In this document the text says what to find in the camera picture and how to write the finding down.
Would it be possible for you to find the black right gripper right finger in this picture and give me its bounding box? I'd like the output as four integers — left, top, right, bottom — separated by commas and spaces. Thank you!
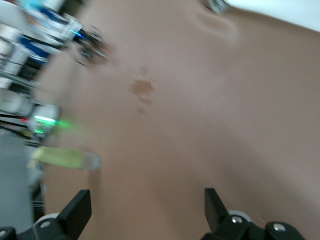
201, 188, 307, 240

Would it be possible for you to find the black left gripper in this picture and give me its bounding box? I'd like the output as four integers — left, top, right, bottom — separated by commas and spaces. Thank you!
79, 24, 105, 51

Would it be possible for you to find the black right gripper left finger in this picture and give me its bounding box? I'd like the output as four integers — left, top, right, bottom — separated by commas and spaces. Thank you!
0, 189, 92, 240

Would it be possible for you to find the yellow-green capped bottle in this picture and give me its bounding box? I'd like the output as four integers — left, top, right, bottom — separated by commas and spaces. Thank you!
31, 146, 102, 172

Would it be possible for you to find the brown spilled liquid puddle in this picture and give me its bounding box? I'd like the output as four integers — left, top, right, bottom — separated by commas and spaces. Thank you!
128, 64, 158, 116

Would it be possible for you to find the brown table mat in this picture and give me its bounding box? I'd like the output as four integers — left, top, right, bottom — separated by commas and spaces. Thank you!
37, 0, 320, 240

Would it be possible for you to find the metal table edge clamp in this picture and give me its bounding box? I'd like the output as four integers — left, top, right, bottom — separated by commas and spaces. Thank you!
202, 0, 230, 15

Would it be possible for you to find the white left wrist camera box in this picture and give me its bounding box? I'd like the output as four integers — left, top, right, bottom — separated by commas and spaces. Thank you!
61, 18, 83, 42

